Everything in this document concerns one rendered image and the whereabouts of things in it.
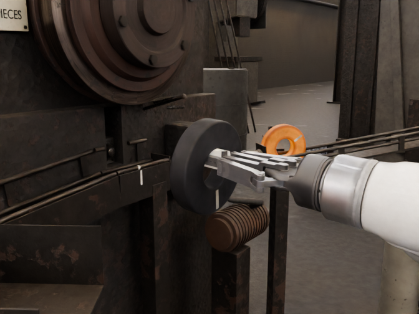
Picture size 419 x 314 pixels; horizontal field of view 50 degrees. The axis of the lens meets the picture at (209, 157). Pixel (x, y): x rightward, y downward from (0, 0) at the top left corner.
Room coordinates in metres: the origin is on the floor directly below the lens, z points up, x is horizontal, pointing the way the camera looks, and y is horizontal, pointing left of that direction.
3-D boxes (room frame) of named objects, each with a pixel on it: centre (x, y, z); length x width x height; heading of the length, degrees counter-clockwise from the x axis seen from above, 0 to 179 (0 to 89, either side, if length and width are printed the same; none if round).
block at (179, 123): (1.39, 0.08, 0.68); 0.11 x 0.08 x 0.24; 53
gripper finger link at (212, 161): (0.67, -0.01, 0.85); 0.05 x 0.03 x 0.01; 53
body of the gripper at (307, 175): (0.61, -0.13, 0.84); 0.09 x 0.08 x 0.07; 53
